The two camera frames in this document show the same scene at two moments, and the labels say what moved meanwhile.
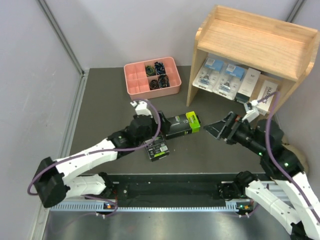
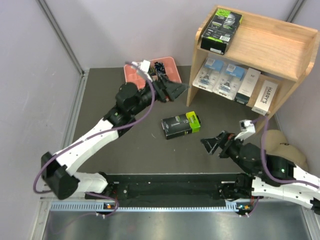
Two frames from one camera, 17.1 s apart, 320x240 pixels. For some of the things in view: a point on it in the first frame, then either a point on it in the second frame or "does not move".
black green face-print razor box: (157, 149) -> (218, 32)
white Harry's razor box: (268, 88) does not move
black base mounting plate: (171, 190) does not move
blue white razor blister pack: (208, 73) does not move
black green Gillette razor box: (182, 124) does not move
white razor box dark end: (247, 85) does not move
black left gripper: (162, 127) -> (174, 90)
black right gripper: (225, 129) -> (224, 140)
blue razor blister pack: (229, 81) does not move
